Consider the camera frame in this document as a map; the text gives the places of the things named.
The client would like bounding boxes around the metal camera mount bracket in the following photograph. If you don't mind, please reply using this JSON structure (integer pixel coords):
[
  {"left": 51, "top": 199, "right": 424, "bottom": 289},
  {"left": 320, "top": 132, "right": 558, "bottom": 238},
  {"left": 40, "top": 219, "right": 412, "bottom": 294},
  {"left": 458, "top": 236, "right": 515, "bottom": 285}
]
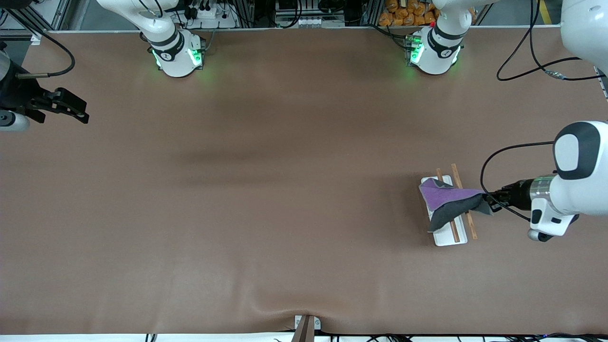
[{"left": 294, "top": 314, "right": 322, "bottom": 342}]

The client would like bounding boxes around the orange packets pile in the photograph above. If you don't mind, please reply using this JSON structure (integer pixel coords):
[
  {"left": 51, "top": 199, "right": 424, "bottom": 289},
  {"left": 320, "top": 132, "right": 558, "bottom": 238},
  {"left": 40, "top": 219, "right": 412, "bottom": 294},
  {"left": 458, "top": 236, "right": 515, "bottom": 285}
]
[{"left": 379, "top": 0, "right": 440, "bottom": 27}]

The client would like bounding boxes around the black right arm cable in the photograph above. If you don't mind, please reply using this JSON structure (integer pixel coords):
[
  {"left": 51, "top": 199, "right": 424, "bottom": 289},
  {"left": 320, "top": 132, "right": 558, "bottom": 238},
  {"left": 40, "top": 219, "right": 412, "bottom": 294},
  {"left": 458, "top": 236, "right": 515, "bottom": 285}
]
[{"left": 0, "top": 9, "right": 76, "bottom": 79}]

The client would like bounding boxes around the aluminium frame post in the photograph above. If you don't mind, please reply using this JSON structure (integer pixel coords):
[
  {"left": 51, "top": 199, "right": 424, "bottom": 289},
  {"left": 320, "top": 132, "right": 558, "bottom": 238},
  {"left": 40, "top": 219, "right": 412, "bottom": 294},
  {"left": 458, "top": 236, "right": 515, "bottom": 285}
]
[{"left": 0, "top": 0, "right": 72, "bottom": 44}]

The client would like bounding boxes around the grey and purple towel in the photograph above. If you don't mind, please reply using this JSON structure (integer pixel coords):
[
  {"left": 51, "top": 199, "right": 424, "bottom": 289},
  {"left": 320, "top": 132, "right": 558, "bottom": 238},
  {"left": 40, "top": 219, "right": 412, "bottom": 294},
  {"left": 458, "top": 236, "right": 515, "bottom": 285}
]
[{"left": 419, "top": 178, "right": 494, "bottom": 233}]

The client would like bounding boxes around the white power strip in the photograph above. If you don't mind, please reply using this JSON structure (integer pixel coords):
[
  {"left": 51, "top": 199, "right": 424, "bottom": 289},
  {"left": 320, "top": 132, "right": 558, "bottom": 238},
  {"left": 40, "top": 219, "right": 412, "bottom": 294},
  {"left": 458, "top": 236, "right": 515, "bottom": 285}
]
[{"left": 183, "top": 0, "right": 238, "bottom": 29}]

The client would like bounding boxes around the white rack with wooden rods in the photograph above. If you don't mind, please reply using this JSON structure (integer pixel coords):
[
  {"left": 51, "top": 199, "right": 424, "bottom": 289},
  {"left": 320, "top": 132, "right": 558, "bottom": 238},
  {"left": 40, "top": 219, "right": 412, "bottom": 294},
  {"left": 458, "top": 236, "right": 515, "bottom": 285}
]
[{"left": 421, "top": 163, "right": 478, "bottom": 247}]

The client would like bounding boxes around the brown table cover mat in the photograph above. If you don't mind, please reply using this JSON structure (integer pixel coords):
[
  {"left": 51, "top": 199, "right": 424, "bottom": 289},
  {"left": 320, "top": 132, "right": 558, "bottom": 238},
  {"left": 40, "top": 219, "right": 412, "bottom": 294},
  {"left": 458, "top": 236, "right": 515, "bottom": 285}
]
[{"left": 0, "top": 26, "right": 608, "bottom": 335}]

